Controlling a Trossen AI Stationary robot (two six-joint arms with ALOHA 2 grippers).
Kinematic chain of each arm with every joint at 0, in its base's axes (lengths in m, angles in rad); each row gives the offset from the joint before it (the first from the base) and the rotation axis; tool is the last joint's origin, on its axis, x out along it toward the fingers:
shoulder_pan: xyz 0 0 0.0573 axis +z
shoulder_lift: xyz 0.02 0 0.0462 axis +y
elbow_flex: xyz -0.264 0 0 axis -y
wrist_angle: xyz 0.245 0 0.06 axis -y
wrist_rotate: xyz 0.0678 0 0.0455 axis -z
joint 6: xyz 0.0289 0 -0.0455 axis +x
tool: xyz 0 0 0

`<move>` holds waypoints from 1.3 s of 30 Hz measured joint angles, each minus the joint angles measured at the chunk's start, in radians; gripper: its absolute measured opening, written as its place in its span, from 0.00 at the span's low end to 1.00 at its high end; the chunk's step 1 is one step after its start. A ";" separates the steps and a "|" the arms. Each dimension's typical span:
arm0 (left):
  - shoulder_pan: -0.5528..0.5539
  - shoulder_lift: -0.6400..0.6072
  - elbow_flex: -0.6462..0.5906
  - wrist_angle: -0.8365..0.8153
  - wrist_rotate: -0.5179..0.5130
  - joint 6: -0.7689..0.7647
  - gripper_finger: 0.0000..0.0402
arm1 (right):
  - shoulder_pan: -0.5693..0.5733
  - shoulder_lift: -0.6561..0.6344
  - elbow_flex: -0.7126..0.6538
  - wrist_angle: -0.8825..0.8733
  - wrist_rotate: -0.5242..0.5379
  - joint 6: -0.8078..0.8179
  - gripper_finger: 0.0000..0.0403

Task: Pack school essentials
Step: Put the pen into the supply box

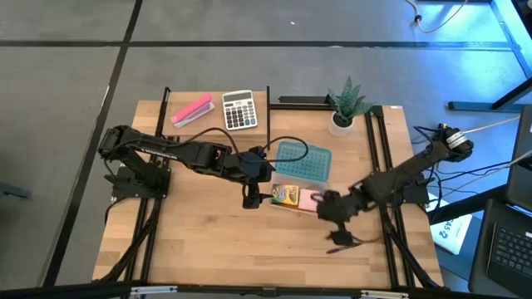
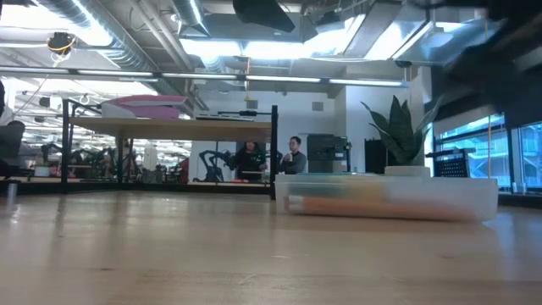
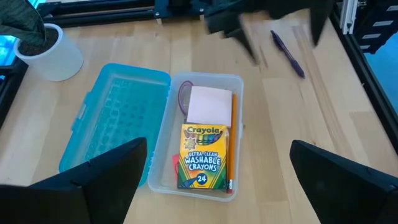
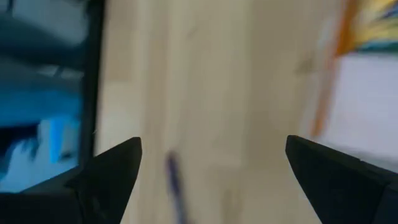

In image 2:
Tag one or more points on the orange pencil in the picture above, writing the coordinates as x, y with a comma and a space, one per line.
381, 209

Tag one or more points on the clear pencil box blue lid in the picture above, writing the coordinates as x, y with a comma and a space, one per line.
423, 190

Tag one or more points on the black background robot arm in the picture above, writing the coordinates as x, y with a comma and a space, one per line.
211, 163

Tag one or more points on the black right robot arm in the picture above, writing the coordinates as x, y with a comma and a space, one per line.
521, 51

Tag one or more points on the white desk calculator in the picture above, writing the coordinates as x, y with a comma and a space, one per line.
224, 117

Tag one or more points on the long ceiling light bar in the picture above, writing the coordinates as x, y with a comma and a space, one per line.
364, 82

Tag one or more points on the person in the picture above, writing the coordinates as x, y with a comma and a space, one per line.
294, 163
250, 163

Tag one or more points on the pink stapler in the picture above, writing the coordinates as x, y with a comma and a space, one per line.
148, 111

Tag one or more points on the black cabinet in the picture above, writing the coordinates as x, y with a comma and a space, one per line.
326, 152

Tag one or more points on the green snake plant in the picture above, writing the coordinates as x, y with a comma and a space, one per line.
400, 135

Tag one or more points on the white plant pot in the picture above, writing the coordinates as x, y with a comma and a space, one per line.
406, 171

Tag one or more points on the black perforated stand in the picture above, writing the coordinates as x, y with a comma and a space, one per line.
453, 167

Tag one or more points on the small white background pot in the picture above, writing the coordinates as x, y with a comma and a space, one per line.
42, 171

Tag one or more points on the dark office chair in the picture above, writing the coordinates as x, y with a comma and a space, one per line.
10, 144

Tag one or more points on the wooden shelf with black frame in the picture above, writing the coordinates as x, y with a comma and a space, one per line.
169, 129

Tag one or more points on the ceiling dome camera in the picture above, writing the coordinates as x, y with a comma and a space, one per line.
403, 64

